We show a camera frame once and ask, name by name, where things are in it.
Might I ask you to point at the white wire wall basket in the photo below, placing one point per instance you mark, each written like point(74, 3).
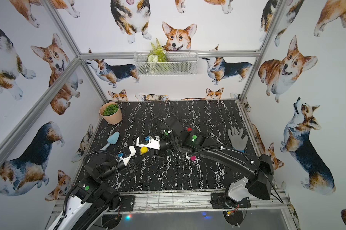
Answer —
point(168, 64)

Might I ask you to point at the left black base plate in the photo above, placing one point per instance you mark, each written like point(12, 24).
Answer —
point(124, 203)

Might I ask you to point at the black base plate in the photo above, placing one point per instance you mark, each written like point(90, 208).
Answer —
point(124, 203)
point(219, 201)

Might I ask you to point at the green fern plant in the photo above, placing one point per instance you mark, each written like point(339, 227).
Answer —
point(158, 53)

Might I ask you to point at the yellow paint jar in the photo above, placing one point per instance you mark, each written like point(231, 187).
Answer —
point(144, 150)

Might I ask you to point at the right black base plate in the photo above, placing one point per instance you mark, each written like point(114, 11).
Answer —
point(219, 201)

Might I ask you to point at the grey rubber glove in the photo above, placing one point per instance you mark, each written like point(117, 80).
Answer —
point(237, 139)

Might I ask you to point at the beige pot with green plant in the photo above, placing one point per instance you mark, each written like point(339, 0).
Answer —
point(111, 113)

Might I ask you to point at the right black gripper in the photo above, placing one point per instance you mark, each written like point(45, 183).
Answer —
point(158, 154)

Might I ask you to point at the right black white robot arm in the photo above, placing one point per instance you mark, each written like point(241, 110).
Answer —
point(257, 171)

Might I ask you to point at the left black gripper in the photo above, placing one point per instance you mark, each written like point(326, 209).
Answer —
point(130, 166)

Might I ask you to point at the light blue garden trowel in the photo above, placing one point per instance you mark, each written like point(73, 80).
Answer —
point(112, 140)

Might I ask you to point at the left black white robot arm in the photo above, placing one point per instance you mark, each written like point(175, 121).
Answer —
point(89, 199)

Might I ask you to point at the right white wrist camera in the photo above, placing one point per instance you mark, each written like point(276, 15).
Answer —
point(149, 142)

